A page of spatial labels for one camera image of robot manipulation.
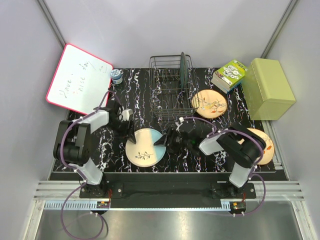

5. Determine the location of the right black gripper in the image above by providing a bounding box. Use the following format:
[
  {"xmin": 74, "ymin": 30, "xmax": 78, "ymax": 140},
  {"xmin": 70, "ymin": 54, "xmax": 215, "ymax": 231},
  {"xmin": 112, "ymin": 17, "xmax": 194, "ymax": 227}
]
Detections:
[{"xmin": 153, "ymin": 126, "xmax": 192, "ymax": 155}]

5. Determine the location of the cream and blue plate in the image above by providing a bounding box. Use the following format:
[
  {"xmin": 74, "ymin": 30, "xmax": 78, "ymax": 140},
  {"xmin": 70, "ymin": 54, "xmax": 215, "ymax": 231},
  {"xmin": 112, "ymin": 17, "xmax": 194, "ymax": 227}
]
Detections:
[{"xmin": 125, "ymin": 128, "xmax": 166, "ymax": 168}]

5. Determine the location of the cream bird plate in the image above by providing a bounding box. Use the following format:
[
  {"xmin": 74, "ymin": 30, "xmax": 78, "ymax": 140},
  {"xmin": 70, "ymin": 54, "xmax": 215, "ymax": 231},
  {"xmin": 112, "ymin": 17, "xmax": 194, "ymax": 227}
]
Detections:
[
  {"xmin": 248, "ymin": 128, "xmax": 275, "ymax": 165},
  {"xmin": 191, "ymin": 89, "xmax": 228, "ymax": 119}
]

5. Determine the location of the dark teal plate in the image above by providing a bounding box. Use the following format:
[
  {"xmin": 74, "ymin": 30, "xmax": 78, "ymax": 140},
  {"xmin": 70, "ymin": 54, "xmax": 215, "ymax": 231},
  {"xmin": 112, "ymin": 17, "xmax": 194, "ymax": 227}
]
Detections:
[{"xmin": 179, "ymin": 52, "xmax": 189, "ymax": 90}]

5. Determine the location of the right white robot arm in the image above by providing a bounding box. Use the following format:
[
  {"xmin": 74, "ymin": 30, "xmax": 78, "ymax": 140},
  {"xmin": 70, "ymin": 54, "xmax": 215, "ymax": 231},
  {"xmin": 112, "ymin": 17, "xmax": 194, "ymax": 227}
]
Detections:
[{"xmin": 153, "ymin": 117, "xmax": 267, "ymax": 199}]

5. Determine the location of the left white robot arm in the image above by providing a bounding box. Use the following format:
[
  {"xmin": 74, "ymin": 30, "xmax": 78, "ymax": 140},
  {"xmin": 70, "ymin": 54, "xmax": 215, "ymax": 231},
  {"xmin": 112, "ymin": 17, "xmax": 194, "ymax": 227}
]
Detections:
[{"xmin": 53, "ymin": 100, "xmax": 137, "ymax": 198}]

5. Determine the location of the black marble pattern mat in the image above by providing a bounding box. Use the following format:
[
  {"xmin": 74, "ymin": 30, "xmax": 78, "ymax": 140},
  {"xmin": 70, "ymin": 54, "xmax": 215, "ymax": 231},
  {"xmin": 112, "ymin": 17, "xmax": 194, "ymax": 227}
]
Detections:
[{"xmin": 52, "ymin": 66, "xmax": 277, "ymax": 174}]

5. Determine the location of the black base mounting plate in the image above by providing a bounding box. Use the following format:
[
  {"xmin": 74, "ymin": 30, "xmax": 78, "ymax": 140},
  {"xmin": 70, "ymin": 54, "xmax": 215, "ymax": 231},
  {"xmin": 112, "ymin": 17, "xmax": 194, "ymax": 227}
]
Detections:
[{"xmin": 79, "ymin": 173, "xmax": 257, "ymax": 199}]

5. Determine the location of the small blue lidded jar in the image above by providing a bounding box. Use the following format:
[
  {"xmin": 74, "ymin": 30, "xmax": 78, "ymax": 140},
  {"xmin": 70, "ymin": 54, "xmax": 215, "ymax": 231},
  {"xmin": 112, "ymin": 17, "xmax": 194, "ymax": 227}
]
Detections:
[{"xmin": 110, "ymin": 69, "xmax": 123, "ymax": 85}]

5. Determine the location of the pink framed whiteboard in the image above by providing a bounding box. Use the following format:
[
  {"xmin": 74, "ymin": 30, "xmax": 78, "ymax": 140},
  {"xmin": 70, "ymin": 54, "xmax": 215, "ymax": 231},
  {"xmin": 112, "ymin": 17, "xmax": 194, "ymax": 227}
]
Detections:
[{"xmin": 46, "ymin": 44, "xmax": 113, "ymax": 115}]

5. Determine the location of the green cover book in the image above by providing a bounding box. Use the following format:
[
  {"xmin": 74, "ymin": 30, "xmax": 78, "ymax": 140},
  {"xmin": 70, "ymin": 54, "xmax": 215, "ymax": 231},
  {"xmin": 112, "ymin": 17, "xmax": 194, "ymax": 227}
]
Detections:
[{"xmin": 211, "ymin": 59, "xmax": 248, "ymax": 94}]

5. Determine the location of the light green box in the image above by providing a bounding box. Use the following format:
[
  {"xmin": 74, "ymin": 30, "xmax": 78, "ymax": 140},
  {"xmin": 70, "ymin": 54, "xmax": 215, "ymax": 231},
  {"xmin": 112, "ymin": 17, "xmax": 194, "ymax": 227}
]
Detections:
[{"xmin": 241, "ymin": 58, "xmax": 296, "ymax": 121}]

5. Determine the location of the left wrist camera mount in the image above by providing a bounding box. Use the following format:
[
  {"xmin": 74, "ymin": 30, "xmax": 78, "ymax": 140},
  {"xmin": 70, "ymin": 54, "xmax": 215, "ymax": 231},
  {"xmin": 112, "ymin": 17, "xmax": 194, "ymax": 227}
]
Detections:
[{"xmin": 120, "ymin": 109, "xmax": 133, "ymax": 122}]

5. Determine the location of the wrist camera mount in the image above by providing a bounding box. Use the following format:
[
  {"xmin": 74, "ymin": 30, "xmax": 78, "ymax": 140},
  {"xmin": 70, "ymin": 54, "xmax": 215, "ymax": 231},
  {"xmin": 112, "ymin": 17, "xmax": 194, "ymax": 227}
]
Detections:
[
  {"xmin": 175, "ymin": 117, "xmax": 194, "ymax": 133},
  {"xmin": 120, "ymin": 109, "xmax": 133, "ymax": 122}
]

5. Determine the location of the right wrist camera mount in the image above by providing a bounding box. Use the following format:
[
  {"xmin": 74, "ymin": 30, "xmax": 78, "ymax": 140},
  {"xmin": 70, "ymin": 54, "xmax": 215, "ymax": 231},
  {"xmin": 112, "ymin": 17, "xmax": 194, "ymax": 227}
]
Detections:
[{"xmin": 175, "ymin": 117, "xmax": 194, "ymax": 133}]

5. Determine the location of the wire dish rack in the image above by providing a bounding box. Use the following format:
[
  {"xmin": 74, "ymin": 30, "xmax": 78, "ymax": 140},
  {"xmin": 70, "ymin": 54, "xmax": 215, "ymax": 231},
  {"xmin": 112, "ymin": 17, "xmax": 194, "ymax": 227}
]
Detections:
[{"xmin": 149, "ymin": 53, "xmax": 199, "ymax": 121}]

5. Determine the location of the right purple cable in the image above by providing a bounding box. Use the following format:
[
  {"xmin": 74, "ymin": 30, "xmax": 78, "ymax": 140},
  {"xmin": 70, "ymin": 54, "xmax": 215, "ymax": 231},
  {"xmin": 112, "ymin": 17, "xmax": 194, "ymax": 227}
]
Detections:
[{"xmin": 179, "ymin": 116, "xmax": 266, "ymax": 217}]

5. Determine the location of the aluminium rail frame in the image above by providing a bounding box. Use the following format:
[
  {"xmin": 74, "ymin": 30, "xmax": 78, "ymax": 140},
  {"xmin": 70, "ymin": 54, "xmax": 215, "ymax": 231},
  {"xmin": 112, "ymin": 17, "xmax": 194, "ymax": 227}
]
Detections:
[{"xmin": 24, "ymin": 177, "xmax": 318, "ymax": 240}]

